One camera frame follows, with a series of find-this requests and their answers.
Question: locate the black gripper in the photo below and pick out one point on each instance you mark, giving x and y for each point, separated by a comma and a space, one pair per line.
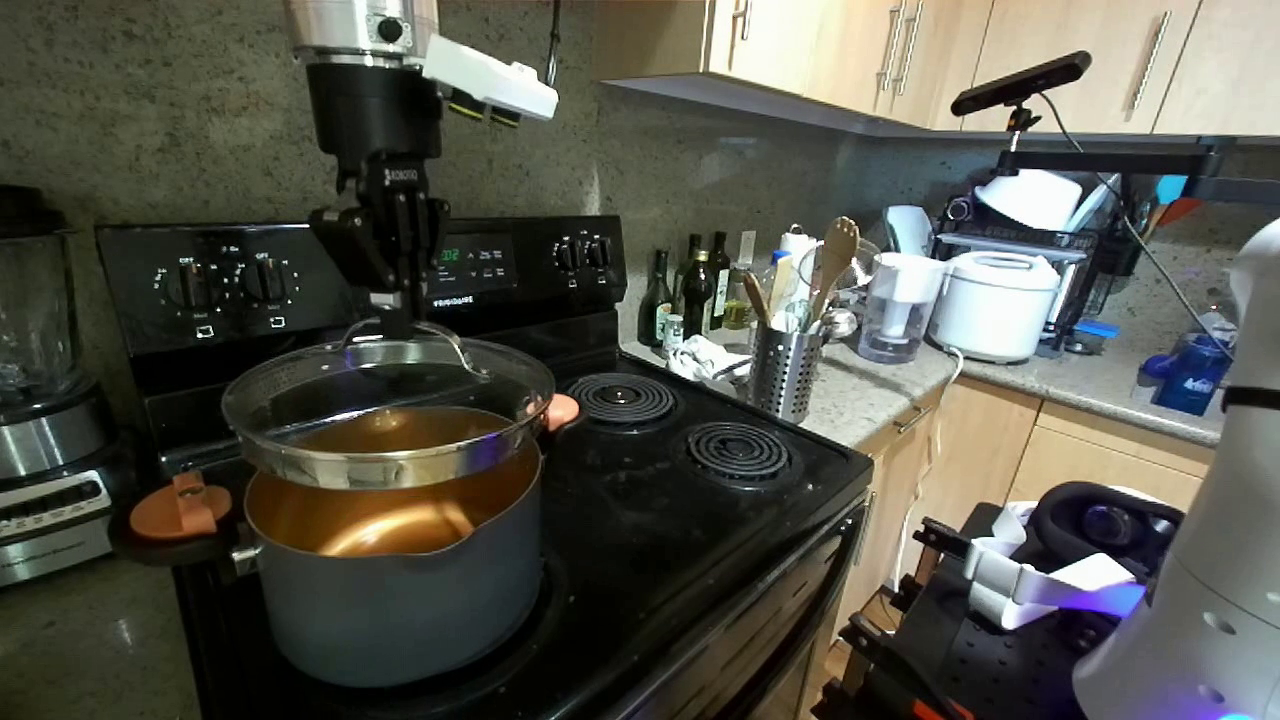
376, 123

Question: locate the round glass pot lid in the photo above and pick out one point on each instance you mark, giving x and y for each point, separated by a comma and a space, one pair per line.
387, 387

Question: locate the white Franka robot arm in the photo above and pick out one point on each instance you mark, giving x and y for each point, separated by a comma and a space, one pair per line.
1203, 602

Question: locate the black stove knob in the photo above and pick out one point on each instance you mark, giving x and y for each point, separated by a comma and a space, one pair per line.
268, 280
188, 287
568, 255
602, 251

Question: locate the dark glass bottle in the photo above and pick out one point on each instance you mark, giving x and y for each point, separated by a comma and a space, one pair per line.
718, 274
652, 305
695, 294

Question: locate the small coil burner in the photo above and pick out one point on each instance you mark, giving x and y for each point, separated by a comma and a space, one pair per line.
626, 397

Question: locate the white printed cloth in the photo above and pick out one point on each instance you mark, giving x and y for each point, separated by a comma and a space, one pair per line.
702, 363

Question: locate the wooden spoon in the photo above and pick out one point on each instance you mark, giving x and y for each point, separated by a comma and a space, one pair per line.
752, 297

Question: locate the black electric stove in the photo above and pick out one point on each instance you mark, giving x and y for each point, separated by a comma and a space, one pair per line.
642, 534

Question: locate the plain wooden spatula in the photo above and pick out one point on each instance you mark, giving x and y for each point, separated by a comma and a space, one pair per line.
780, 287

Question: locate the steel base blender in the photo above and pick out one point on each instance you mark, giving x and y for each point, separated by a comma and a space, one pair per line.
45, 455

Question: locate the large coil burner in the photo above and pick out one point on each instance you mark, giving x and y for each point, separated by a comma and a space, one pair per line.
736, 448

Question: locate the perforated steel utensil holder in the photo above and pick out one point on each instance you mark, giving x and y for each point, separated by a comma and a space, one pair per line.
786, 374

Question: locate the slotted wooden spatula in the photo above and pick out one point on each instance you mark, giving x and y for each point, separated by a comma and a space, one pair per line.
833, 251

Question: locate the white water filter pitcher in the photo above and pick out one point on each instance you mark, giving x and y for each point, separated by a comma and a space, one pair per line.
899, 305

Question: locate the white mug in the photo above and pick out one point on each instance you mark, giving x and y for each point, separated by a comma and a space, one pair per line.
909, 231

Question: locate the white rice cooker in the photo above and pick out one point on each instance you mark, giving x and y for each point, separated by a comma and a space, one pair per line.
995, 305

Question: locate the white plate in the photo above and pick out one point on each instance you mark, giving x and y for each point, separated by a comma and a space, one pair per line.
1030, 196

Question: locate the light wood lower cabinets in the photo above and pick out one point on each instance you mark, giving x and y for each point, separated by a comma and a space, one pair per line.
1054, 447

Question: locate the light wood cabinets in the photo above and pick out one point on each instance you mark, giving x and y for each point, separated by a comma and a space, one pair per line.
1054, 447
1064, 54

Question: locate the black dish rack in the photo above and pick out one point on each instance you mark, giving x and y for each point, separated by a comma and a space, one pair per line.
1095, 266

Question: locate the light wood upper cabinets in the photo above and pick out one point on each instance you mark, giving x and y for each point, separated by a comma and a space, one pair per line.
1064, 54

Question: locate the black perforated robot table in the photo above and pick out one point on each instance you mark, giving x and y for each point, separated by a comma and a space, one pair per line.
975, 666

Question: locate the black padded headset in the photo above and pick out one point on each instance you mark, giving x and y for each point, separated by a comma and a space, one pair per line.
1103, 520

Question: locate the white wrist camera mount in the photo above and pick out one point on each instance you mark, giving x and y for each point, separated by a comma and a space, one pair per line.
488, 82

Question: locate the black bar camera on stand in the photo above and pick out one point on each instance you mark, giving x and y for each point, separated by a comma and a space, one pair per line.
1022, 82

